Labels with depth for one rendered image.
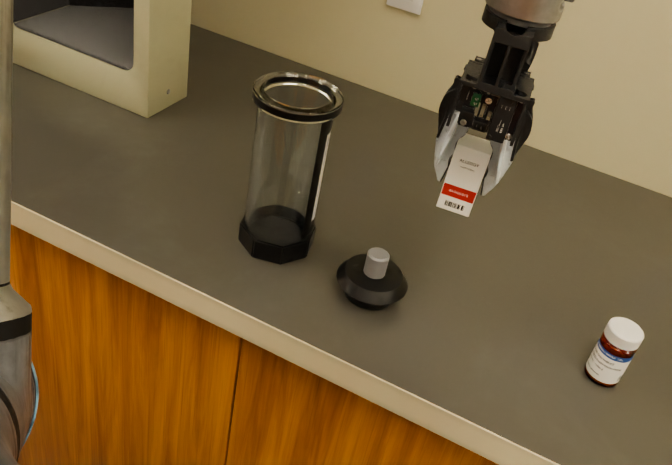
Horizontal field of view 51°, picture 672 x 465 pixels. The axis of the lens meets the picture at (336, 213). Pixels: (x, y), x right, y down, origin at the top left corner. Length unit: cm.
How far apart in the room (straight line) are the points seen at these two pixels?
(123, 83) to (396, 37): 53
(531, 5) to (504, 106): 10
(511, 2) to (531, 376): 43
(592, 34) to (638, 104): 15
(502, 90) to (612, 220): 57
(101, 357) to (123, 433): 16
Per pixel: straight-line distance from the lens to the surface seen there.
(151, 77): 119
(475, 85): 71
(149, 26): 115
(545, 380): 89
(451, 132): 78
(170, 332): 100
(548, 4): 70
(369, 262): 87
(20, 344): 54
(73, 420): 132
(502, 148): 78
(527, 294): 100
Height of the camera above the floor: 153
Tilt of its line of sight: 35 degrees down
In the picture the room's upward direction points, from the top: 12 degrees clockwise
